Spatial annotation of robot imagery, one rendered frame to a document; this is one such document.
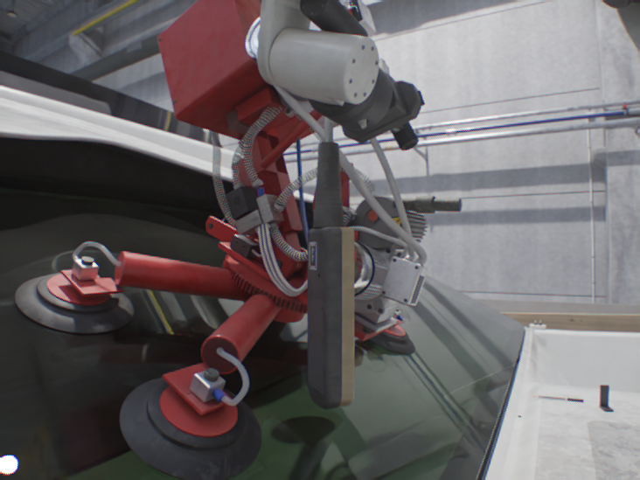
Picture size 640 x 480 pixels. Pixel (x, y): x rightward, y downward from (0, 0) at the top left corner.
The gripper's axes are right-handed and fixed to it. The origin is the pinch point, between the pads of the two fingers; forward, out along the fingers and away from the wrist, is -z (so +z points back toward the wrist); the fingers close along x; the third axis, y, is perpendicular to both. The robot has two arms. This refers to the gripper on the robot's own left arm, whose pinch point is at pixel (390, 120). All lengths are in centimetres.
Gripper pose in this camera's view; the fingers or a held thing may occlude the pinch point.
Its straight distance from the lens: 66.7
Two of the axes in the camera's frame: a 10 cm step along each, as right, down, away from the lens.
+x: 8.3, -3.1, -4.7
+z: -5.0, -0.2, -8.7
